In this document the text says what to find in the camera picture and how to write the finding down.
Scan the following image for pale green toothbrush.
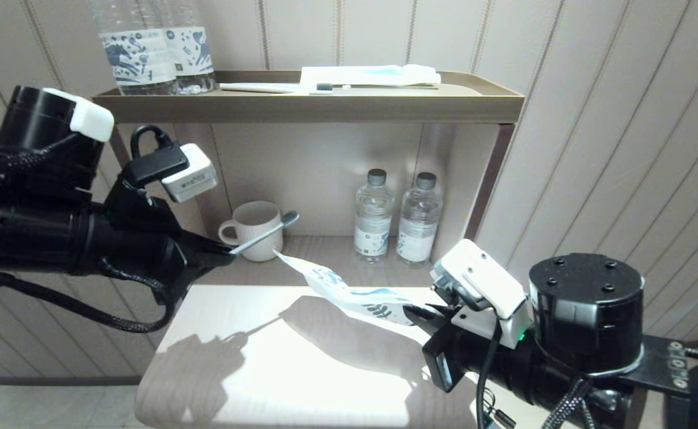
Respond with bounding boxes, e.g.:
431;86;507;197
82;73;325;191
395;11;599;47
229;210;300;256

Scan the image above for white blue plastic wrapper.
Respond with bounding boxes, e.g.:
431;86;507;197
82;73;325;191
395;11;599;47
273;249;445;327

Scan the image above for white ribbed mug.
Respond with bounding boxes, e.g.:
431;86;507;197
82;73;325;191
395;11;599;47
219;201;284;263

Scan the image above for black key bunch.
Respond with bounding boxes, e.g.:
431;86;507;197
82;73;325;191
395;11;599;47
481;390;518;429

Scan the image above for small clear water bottle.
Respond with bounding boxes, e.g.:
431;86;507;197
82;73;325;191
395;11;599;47
354;169;395;263
397;172;444;266

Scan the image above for white toothbrush dark bristles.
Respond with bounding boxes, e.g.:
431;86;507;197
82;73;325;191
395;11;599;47
219;82;333;95

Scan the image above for brown open shelf unit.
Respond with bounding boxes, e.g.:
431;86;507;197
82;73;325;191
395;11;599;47
92;70;525;299

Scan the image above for large clear water bottle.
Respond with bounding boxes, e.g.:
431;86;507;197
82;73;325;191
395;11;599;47
87;0;178;96
155;0;216;95

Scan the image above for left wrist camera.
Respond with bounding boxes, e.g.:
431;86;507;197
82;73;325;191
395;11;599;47
161;143;219;203

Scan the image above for braided left arm cable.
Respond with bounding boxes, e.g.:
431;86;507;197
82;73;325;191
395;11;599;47
0;262;177;333

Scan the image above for braided arm cable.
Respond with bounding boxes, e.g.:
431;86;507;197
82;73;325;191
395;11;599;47
543;378;601;429
0;262;177;333

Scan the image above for braided right arm cable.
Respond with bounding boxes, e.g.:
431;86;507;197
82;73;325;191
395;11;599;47
543;378;601;429

